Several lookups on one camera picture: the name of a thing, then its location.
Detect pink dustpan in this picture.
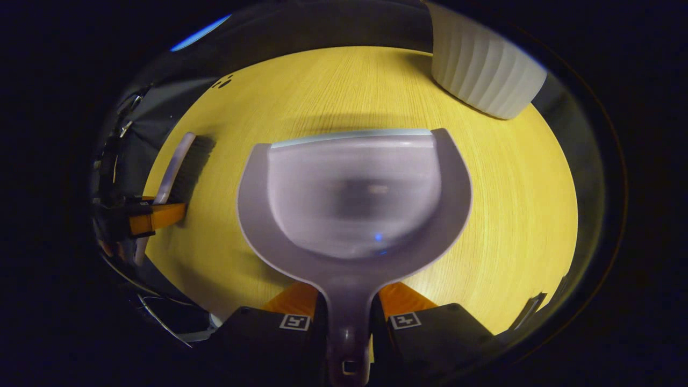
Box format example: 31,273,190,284
236,128,474,387

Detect white ribbed garbage bin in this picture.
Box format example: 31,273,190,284
430,3,548,120

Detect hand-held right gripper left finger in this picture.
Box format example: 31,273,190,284
212,283,329,378

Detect small pink broom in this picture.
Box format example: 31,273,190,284
134,132,216,267

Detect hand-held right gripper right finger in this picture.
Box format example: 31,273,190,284
370,282,501,378

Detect yellow wooden desktop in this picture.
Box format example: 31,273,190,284
142,46,579,336

